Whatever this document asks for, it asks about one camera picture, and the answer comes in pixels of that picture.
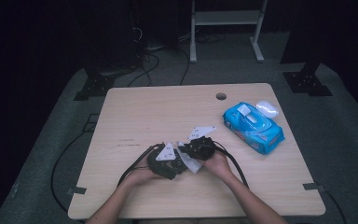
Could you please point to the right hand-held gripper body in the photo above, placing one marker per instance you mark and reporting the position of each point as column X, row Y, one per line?
column 202, row 149

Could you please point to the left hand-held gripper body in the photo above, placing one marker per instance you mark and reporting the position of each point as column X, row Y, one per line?
column 163, row 166

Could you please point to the white wet wipe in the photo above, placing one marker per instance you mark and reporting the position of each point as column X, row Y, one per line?
column 191, row 163

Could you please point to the blue wet wipe pack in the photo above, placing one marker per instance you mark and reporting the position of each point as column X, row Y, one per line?
column 258, row 130

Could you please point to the person's right hand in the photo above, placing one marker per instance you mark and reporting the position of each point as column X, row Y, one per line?
column 219, row 166

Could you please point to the person's left hand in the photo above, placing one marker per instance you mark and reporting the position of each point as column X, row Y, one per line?
column 140, row 177

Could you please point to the white round lid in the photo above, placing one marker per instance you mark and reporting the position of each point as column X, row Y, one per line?
column 267, row 109

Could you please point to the grey tape piece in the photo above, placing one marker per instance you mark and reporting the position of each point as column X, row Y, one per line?
column 312, row 186
column 76, row 190

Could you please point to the black stand base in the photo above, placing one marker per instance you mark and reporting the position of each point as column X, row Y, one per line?
column 94, row 85
column 306, row 82

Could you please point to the dark equipment cabinet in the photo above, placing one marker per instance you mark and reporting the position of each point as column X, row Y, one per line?
column 115, row 31

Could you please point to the white metal stand frame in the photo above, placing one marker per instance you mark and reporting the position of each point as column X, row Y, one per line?
column 227, row 17

